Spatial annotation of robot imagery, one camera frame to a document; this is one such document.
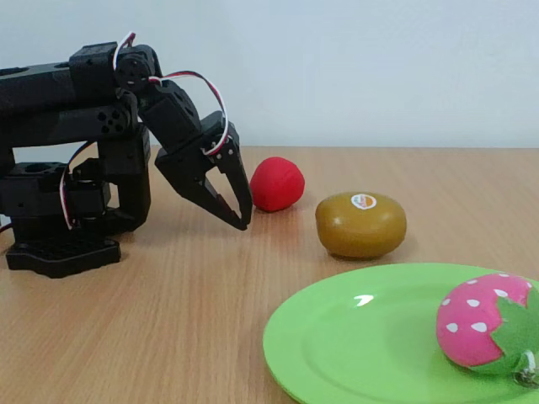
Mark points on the red toy strawberry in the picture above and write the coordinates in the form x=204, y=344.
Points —
x=278, y=185

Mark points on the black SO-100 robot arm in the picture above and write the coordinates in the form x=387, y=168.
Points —
x=50, y=113

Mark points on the green plastic plate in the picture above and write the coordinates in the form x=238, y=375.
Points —
x=358, y=336

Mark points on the pink plush strawberry white dots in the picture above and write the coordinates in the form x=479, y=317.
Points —
x=471, y=324

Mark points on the brown toy kiwi with sticker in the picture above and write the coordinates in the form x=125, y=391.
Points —
x=362, y=227

